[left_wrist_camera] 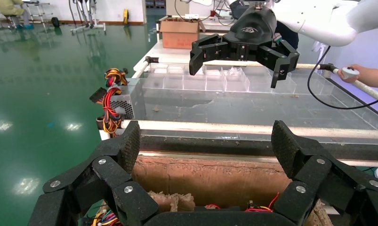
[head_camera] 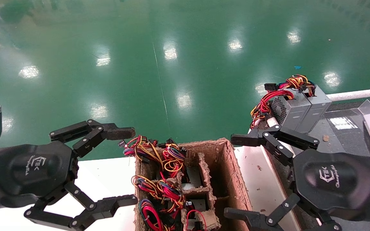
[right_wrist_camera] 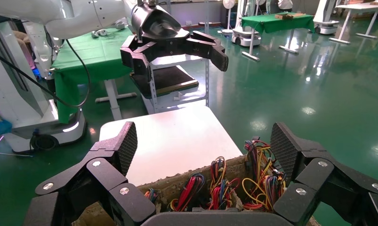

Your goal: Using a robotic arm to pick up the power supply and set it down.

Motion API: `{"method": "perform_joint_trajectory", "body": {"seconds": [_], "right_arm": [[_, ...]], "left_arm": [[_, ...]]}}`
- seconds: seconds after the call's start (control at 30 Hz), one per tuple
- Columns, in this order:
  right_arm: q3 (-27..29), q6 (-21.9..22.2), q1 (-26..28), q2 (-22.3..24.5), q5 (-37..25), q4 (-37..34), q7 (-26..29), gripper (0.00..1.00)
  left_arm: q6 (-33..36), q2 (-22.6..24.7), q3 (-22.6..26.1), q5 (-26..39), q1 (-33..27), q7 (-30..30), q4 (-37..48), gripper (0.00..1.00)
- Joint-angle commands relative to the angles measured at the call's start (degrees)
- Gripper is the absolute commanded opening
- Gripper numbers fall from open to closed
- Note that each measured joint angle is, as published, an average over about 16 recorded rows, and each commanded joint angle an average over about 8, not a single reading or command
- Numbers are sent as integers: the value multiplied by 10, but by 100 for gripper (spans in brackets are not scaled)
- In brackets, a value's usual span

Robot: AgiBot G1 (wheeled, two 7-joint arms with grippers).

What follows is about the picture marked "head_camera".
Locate grey power supply red wires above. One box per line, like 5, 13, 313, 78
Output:
249, 82, 313, 131

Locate grey power supply multicolour wires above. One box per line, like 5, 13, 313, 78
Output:
277, 74, 332, 134

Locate brown pulp cardboard tray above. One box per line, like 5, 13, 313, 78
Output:
135, 138, 253, 231

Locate white printed label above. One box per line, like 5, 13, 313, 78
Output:
328, 117, 351, 130

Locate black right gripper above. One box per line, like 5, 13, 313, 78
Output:
224, 124, 370, 231

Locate black conveyor belt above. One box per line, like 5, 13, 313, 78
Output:
262, 102, 370, 231

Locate power supply with red loop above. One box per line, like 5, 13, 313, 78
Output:
185, 209, 208, 231

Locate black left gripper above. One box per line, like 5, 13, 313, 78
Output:
0, 119, 138, 231

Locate power supply with wire bundle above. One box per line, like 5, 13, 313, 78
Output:
119, 135, 160, 165
139, 198, 180, 231
162, 139, 202, 190
132, 175, 187, 210

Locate clear plastic divider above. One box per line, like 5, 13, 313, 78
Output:
357, 99, 370, 115

